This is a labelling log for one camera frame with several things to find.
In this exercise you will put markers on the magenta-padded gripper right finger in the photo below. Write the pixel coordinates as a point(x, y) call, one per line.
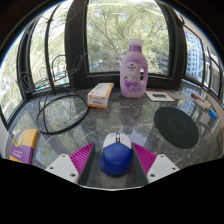
point(146, 159)

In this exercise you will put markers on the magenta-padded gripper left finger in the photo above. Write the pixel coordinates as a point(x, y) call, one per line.
point(80, 159)

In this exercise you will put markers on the blue and white computer mouse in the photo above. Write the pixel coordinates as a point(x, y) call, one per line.
point(116, 156)

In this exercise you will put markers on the round black mouse pad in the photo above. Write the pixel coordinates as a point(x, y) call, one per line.
point(176, 127)

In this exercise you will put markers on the white framed picture card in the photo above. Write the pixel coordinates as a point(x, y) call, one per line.
point(159, 96)

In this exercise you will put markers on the orange and white carton box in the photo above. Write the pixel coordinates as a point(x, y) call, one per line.
point(99, 96)

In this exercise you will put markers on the small blue box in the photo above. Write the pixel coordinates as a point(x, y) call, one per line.
point(213, 114)

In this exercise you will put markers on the purple detergent bottle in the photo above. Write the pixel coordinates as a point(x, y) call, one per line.
point(132, 76)

